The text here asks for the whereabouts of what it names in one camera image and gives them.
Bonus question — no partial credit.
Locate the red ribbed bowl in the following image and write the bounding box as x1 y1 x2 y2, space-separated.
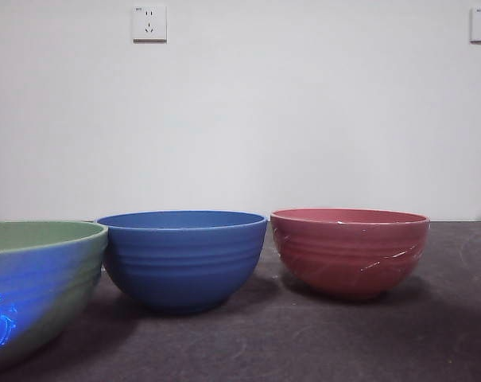
270 208 430 300

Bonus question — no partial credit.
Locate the green ribbed bowl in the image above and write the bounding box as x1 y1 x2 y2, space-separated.
0 220 109 373

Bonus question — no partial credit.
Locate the blue ribbed bowl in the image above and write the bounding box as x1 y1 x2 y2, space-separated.
95 210 268 311

